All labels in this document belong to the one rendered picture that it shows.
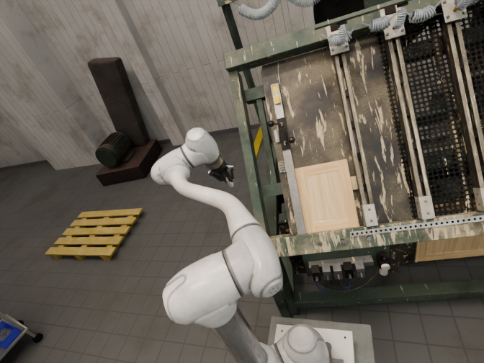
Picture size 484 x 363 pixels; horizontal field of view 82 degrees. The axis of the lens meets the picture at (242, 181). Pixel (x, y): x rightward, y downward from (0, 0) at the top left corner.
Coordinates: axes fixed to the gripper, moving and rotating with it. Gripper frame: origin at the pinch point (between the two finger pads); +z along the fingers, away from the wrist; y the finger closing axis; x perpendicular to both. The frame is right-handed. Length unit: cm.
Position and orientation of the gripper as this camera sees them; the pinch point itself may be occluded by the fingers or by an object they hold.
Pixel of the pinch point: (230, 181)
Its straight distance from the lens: 141.3
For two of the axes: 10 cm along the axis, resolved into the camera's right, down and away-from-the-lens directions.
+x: 0.8, 8.7, -4.9
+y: -9.5, 2.1, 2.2
